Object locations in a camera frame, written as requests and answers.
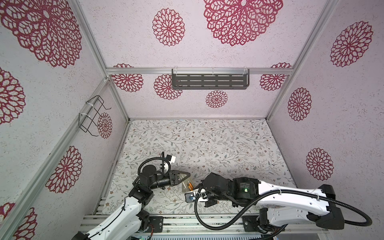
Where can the black wire wall basket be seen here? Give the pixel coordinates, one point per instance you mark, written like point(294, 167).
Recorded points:
point(96, 121)

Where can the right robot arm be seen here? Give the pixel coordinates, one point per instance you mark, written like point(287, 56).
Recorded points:
point(279, 205)

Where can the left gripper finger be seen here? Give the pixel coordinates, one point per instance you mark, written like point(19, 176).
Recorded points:
point(177, 173)
point(184, 181)

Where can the orange battery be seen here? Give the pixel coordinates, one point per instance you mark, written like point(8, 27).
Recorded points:
point(190, 186)

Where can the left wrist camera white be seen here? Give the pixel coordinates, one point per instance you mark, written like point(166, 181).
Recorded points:
point(171, 159)

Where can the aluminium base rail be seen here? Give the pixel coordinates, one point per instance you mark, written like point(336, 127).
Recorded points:
point(166, 225)

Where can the white remote control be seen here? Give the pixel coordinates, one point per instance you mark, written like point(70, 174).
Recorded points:
point(185, 190)

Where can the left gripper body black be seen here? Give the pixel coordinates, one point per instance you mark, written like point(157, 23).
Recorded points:
point(167, 182)

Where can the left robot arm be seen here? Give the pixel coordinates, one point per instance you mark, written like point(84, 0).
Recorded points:
point(131, 216)

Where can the dark grey wall shelf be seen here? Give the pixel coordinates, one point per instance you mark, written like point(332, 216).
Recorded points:
point(209, 81)

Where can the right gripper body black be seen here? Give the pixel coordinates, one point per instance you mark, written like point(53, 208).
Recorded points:
point(211, 196)

